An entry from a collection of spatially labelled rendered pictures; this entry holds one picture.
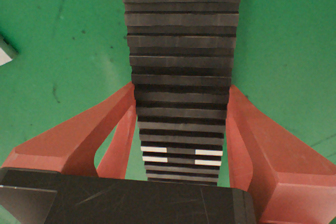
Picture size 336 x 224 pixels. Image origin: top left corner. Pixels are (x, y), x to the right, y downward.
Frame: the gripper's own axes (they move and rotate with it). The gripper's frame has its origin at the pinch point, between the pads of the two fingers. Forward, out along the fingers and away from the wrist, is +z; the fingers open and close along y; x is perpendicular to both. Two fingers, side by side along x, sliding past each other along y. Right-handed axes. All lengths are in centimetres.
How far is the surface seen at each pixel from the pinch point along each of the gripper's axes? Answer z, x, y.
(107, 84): 3.0, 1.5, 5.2
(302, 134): 2.9, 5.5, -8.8
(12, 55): 2.5, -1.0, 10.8
